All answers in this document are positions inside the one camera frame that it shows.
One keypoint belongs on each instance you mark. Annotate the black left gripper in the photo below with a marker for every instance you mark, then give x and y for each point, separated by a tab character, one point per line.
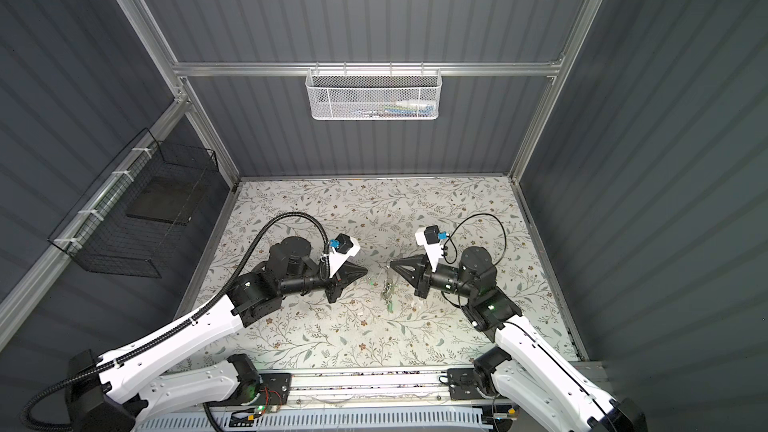
339	281

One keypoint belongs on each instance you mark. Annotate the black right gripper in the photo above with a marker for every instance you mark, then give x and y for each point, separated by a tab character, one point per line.
420	278

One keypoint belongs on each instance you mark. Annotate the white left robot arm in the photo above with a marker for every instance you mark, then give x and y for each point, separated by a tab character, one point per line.
138	384

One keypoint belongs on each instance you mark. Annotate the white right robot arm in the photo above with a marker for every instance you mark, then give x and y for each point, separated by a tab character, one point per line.
490	311

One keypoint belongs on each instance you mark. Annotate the items in white basket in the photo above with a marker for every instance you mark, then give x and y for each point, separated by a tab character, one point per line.
413	108

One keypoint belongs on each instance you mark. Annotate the black foam pad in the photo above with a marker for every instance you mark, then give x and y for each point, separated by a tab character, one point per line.
168	201

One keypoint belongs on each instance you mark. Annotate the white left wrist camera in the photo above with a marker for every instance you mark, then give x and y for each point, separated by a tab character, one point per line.
341	249

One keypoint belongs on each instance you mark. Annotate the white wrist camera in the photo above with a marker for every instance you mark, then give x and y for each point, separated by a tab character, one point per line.
432	239
341	249

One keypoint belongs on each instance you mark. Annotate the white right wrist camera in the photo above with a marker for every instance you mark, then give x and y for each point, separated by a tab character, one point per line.
432	239

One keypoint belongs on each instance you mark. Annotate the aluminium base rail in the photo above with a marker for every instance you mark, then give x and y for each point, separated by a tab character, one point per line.
360	385

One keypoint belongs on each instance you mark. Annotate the white slotted cable duct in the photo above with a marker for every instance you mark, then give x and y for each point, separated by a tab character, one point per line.
261	418

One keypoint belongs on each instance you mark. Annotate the white wire mesh basket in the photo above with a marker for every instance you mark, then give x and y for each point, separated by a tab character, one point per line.
331	98

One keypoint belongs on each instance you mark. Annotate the horizontal aluminium frame bar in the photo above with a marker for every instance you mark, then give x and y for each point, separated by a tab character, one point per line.
299	69

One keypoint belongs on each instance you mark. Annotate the black wire basket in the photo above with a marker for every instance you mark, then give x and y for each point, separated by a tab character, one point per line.
132	224

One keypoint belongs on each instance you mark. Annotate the left side aluminium rail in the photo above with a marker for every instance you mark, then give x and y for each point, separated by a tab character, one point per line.
21	301

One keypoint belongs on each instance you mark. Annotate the left aluminium frame post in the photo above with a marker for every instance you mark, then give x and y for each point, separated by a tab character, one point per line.
149	32

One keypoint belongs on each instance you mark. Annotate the aluminium frame corner post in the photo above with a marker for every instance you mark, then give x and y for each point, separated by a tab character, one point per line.
573	46

